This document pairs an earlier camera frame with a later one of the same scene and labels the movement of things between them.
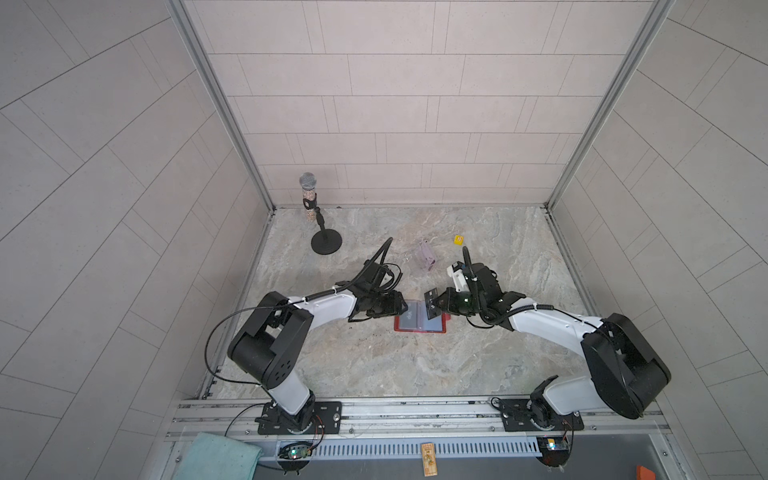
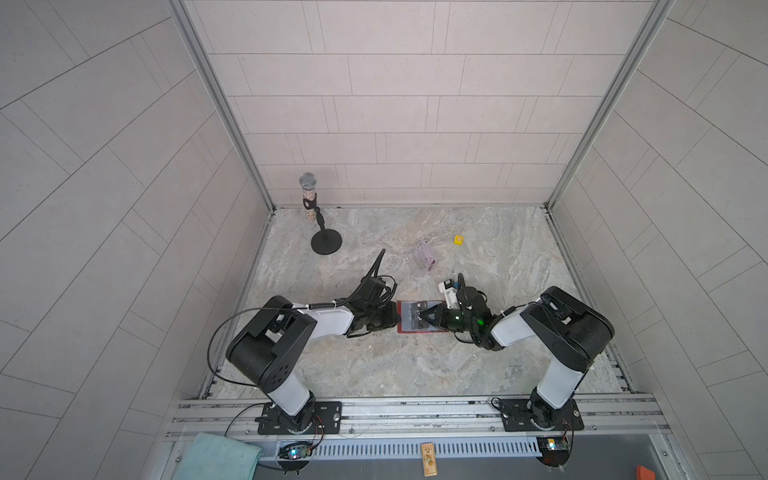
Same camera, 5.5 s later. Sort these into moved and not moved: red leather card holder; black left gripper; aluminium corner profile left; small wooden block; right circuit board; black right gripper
Moved: black left gripper; black right gripper
Not moved: right circuit board; small wooden block; red leather card holder; aluminium corner profile left
